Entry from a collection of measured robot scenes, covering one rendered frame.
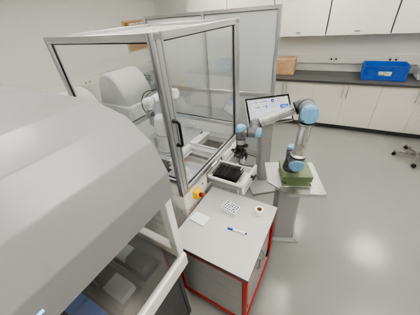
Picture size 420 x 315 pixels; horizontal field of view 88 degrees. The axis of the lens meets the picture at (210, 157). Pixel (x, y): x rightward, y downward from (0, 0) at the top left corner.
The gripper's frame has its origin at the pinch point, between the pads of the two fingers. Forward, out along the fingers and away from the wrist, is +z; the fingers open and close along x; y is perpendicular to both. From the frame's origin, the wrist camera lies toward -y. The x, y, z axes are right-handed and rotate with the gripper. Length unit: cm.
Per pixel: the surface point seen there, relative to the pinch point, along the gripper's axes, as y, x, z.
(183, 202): 53, -24, 10
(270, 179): -14.8, 22.0, 21.6
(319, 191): -16, 63, 21
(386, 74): -310, 118, -4
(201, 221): 54, -8, 20
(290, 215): -18, 45, 62
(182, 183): 51, -23, -9
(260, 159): -92, -10, 58
